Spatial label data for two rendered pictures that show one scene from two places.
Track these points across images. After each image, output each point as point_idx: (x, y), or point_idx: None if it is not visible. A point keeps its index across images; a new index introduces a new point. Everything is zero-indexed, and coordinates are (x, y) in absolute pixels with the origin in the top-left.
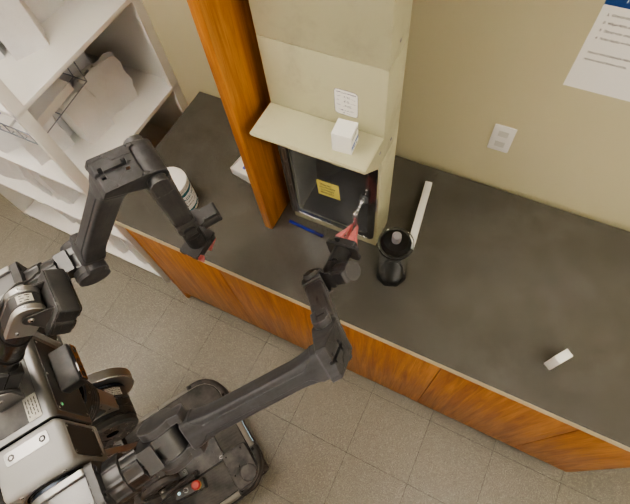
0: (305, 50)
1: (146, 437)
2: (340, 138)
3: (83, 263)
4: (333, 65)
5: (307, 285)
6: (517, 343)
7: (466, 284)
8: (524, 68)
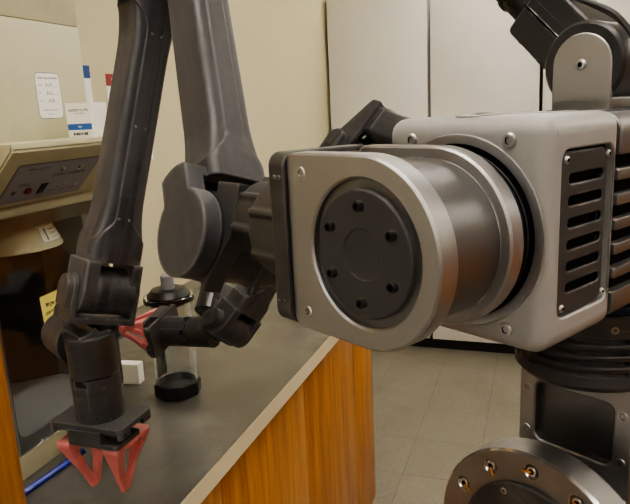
0: None
1: None
2: (97, 107)
3: (263, 171)
4: (29, 34)
5: (239, 298)
6: (280, 327)
7: (205, 350)
8: None
